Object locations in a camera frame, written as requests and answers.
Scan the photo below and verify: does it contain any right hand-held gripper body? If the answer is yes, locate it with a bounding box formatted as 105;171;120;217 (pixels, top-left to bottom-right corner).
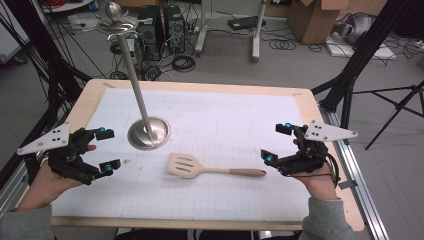
277;119;359;178

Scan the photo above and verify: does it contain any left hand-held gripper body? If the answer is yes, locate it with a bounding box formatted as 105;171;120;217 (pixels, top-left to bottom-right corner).
16;121;101;186

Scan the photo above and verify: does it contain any black flat box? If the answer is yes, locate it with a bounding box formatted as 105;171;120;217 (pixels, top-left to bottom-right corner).
227;15;267;32

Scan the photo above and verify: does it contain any metal utensil stand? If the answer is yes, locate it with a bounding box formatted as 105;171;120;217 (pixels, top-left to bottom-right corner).
81;1;172;152

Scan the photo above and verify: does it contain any person's right hand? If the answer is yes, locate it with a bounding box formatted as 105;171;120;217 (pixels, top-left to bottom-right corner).
292;138;339;201

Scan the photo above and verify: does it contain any black frame post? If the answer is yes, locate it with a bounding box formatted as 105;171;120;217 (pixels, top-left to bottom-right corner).
3;0;93;134
311;0;416;129

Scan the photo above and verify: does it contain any cardboard box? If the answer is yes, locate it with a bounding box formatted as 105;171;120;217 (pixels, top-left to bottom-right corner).
114;0;168;8
287;0;351;45

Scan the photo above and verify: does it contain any black cable coil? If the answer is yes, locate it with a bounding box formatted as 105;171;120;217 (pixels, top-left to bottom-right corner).
268;38;298;52
171;53;197;73

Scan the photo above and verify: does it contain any white grid mat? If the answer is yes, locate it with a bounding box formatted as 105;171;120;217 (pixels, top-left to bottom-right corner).
51;87;313;222

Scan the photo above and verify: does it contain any white round table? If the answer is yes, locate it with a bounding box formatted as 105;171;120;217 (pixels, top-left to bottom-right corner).
39;0;96;14

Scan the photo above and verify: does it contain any aluminium frame rail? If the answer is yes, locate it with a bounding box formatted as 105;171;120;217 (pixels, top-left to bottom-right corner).
0;159;31;214
320;107;390;240

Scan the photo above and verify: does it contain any grey headset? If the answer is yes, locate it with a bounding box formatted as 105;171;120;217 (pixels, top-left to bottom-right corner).
333;11;378;46

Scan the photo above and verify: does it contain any black computer tower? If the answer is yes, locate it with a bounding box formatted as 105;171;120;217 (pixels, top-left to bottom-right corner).
136;4;164;63
162;4;187;55

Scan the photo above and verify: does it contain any black tripod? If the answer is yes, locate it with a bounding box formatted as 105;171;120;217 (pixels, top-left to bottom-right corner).
352;79;424;151

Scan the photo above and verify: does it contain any white foam board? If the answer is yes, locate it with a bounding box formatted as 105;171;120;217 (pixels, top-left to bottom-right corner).
324;33;398;61

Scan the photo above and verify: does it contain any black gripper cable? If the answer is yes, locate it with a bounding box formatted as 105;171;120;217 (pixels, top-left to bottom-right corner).
289;151;342;186

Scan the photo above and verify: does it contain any person's left hand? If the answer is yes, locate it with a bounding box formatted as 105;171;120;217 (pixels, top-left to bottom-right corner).
18;143;98;206

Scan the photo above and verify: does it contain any wooden slotted spatula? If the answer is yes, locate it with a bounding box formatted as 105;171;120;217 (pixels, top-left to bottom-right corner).
166;152;268;180

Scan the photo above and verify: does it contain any white stand leg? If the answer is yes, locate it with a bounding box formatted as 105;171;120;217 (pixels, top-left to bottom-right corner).
251;0;268;64
194;0;215;56

